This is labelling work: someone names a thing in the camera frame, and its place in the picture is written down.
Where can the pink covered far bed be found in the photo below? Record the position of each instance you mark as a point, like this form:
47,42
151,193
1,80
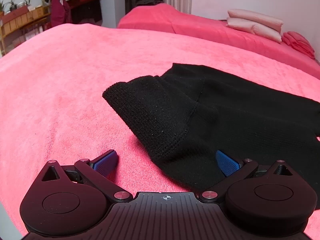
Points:
163,17

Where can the lower pale pink pillow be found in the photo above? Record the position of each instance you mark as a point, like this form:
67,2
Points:
254,28

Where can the upper pale pink pillow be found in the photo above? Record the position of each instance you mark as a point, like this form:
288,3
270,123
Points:
269,21

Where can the folded pink blanket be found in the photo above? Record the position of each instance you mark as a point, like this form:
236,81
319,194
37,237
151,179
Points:
299,43

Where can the pink blanket near bed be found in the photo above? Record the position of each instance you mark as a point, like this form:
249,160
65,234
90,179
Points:
52,105

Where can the potted plant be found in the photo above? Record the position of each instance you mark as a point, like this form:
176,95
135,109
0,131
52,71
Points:
12,5

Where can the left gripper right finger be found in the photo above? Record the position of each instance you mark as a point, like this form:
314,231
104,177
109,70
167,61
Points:
226,164

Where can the pale pink pillow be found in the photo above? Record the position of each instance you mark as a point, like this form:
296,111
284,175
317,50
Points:
254,28
269,21

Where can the wooden shelf with boxes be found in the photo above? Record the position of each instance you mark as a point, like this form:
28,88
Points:
20,19

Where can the hanging clothes rack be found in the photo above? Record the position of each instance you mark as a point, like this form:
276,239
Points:
74,11

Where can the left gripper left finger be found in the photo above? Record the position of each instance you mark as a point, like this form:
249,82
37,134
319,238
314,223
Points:
105,163

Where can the black knit pants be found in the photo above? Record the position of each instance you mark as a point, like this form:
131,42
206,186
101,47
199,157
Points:
185,116

